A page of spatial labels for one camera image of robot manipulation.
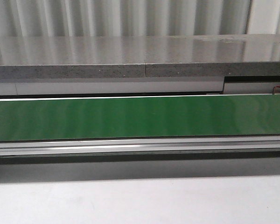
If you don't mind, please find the grey stone countertop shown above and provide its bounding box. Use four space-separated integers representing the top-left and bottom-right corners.
0 35 280 80

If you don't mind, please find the white corrugated curtain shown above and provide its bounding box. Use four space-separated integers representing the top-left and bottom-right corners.
0 0 280 37

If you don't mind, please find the green conveyor belt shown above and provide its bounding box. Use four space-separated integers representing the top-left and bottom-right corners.
0 95 280 141

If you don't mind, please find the aluminium conveyor frame rail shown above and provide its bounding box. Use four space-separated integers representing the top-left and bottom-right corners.
0 136 280 156

